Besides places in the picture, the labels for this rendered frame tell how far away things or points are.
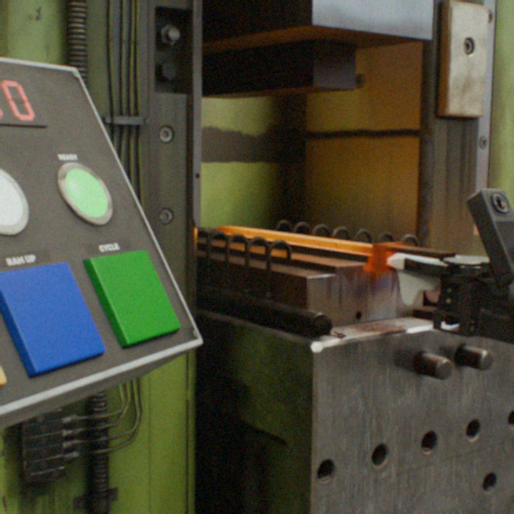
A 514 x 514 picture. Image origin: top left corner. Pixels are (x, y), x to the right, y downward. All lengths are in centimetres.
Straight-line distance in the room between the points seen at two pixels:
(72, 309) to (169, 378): 48
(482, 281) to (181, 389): 40
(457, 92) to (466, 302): 49
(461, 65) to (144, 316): 81
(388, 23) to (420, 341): 39
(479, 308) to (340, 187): 57
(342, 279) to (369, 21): 31
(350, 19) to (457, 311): 36
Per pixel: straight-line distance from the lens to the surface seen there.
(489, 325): 97
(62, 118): 76
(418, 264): 99
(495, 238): 96
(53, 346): 61
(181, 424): 113
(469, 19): 140
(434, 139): 136
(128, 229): 75
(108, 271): 69
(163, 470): 113
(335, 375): 99
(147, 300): 71
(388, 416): 106
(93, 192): 73
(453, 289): 99
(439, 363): 105
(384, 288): 110
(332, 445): 101
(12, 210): 65
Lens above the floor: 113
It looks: 7 degrees down
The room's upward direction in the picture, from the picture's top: 1 degrees clockwise
